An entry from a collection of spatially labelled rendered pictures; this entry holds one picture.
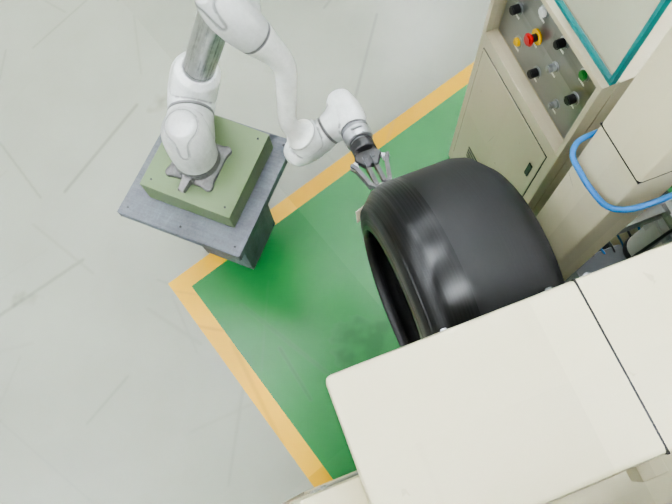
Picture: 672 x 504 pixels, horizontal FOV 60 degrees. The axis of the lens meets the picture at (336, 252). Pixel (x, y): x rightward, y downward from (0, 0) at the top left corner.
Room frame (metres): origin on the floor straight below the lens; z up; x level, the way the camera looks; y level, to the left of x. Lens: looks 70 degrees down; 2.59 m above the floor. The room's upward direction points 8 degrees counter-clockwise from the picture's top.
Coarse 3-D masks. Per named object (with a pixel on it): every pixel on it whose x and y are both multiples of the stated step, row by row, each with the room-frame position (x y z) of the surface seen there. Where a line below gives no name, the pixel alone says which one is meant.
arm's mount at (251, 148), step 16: (224, 128) 1.18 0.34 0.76; (240, 128) 1.18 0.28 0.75; (160, 144) 1.15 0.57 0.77; (224, 144) 1.12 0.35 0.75; (240, 144) 1.11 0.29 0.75; (256, 144) 1.10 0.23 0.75; (160, 160) 1.08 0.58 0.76; (240, 160) 1.05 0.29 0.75; (256, 160) 1.04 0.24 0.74; (144, 176) 1.03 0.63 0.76; (160, 176) 1.02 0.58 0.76; (224, 176) 0.99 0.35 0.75; (240, 176) 0.99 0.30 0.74; (256, 176) 1.01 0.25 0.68; (160, 192) 0.96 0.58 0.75; (176, 192) 0.95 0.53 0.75; (192, 192) 0.95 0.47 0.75; (208, 192) 0.94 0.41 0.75; (224, 192) 0.93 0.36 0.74; (240, 192) 0.93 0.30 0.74; (192, 208) 0.91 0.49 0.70; (208, 208) 0.88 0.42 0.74; (224, 208) 0.87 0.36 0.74; (240, 208) 0.89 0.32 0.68
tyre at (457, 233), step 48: (384, 192) 0.55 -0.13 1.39; (432, 192) 0.51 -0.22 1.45; (480, 192) 0.49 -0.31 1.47; (384, 240) 0.43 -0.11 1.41; (432, 240) 0.39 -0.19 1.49; (480, 240) 0.37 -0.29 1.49; (528, 240) 0.36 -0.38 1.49; (384, 288) 0.44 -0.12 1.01; (432, 288) 0.29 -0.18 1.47; (480, 288) 0.28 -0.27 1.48; (528, 288) 0.27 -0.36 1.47
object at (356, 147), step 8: (368, 136) 0.91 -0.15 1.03; (352, 144) 0.90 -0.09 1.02; (360, 144) 0.88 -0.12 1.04; (368, 144) 0.88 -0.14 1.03; (352, 152) 0.88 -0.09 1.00; (360, 152) 0.87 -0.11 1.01; (368, 152) 0.86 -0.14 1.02; (376, 152) 0.86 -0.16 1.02; (360, 160) 0.84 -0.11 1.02; (368, 160) 0.84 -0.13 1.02
